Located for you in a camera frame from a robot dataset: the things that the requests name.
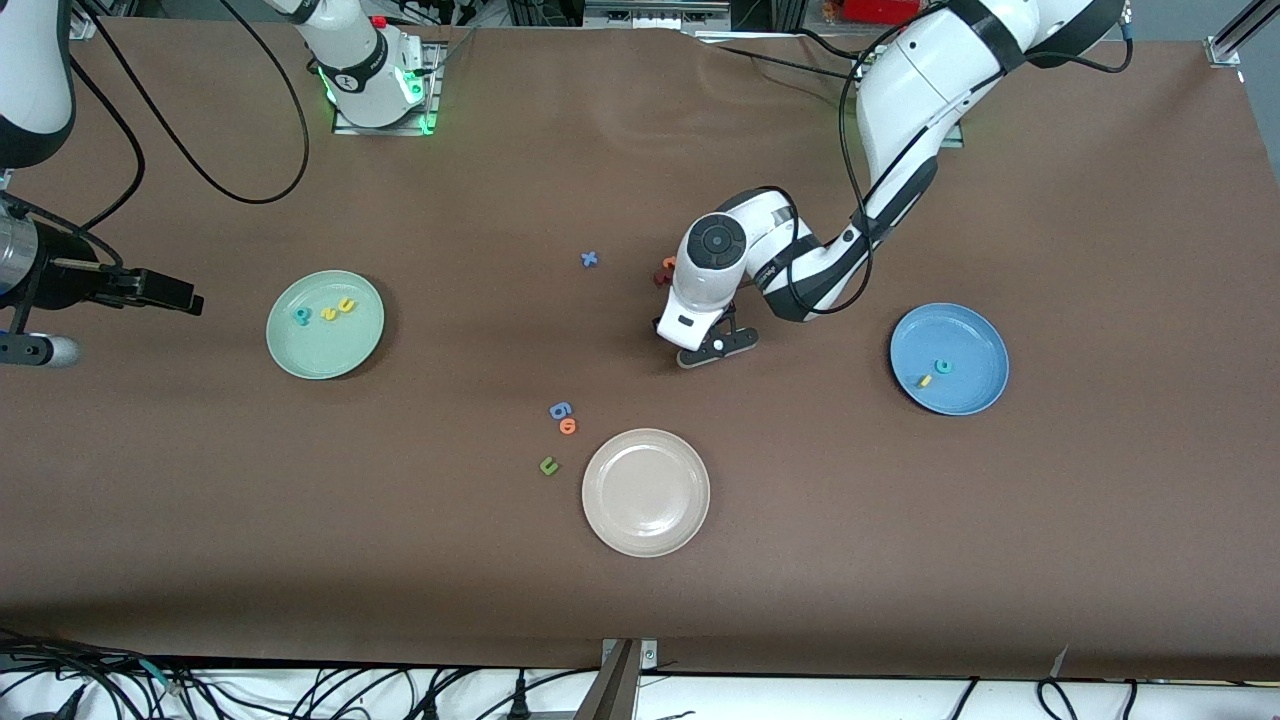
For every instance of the blue plate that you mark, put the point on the blue plate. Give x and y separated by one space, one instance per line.
965 340

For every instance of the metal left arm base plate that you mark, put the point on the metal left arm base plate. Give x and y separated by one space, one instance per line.
955 140

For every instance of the green plate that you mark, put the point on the green plate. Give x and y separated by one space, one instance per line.
325 350

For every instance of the beige plate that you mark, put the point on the beige plate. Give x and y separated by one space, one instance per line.
646 492

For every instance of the aluminium frame strut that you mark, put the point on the aluminium frame strut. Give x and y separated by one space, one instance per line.
1250 20

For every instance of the blue foam letter g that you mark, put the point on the blue foam letter g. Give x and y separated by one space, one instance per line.
560 410

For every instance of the brown paper table cover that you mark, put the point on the brown paper table cover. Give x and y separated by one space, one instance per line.
800 560

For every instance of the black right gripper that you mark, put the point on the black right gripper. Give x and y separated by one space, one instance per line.
68 281

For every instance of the small metal bracket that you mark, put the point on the small metal bracket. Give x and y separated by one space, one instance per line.
649 655

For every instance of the grey metal frame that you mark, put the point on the grey metal frame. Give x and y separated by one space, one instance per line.
655 12

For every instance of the aluminium profile beam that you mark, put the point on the aluminium profile beam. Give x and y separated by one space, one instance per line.
612 690

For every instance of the red box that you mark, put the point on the red box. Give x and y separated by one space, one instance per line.
880 10

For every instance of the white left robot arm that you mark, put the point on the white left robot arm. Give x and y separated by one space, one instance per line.
720 240

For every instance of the metal corner bracket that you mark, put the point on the metal corner bracket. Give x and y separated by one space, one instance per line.
88 27
1225 52

